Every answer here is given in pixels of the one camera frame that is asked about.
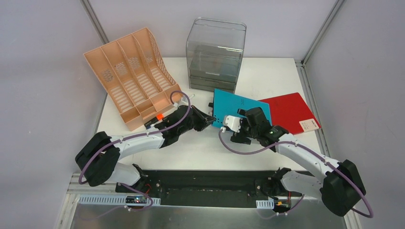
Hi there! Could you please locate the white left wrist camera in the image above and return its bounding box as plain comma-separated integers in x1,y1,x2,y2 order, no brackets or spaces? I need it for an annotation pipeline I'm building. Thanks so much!
173,98,187,108

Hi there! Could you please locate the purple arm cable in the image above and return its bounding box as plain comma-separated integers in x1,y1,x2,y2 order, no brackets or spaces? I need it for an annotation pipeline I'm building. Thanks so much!
218,128,374,219
77,91,192,220

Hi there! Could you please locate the teal folder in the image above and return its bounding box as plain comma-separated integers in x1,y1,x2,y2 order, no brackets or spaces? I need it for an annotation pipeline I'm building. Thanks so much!
212,89,272,128

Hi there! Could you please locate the red folder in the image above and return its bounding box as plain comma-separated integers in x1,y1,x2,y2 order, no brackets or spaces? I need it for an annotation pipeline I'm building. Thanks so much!
261,93,321,135

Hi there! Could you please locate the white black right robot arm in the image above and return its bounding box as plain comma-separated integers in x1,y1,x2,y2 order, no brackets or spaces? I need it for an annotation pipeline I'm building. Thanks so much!
223,107,373,218

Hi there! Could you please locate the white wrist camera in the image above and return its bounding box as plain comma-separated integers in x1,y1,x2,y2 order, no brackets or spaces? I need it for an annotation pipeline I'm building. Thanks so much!
221,115,242,133
173,98,187,108

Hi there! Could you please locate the peach plastic file organizer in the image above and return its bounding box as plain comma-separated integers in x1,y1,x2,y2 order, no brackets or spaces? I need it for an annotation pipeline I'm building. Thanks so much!
84,28,182,131

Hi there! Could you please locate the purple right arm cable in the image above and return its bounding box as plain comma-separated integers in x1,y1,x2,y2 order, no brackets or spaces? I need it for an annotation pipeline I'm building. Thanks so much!
218,128,374,219

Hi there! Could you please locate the smoked clear drawer box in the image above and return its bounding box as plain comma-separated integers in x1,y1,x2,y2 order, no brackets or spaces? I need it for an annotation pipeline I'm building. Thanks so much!
186,17,247,93

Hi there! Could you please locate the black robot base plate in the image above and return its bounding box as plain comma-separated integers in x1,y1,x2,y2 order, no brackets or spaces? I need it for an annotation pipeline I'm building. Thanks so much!
133,170,300,208

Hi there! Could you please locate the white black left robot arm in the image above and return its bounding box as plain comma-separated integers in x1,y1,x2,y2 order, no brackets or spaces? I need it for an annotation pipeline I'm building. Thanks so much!
75,105,216,193

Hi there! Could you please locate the aluminium frame rail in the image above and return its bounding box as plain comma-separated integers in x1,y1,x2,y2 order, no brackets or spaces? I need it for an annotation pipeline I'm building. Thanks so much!
67,174,161,207

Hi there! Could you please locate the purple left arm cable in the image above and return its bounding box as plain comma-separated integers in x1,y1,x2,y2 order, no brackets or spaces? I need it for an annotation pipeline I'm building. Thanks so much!
77,91,192,220

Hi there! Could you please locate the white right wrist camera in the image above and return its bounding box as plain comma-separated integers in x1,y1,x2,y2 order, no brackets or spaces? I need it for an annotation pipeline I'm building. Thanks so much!
221,115,242,133

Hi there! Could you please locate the black highlighter orange cap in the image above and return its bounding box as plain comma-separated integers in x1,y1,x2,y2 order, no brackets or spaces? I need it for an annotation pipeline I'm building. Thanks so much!
144,114,164,129

